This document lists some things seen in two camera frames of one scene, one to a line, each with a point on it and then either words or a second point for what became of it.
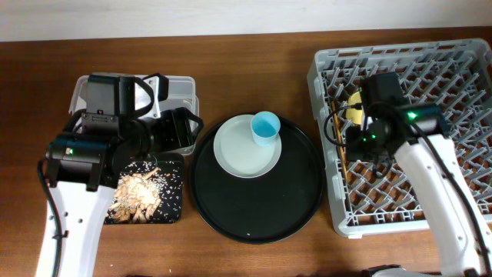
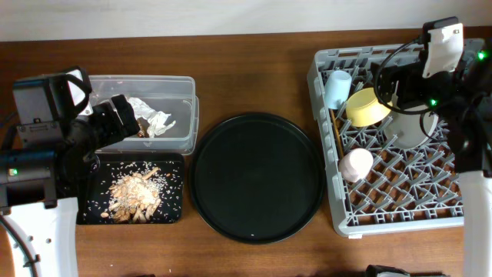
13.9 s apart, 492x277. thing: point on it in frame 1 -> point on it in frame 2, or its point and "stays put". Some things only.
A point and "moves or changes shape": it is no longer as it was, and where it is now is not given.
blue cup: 265,126 -> 337,87
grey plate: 237,151 moves or changes shape
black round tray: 260,209 stays put
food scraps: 137,196 stays put
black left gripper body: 169,133 -> 104,129
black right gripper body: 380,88 -> 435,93
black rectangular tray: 171,187 stays put
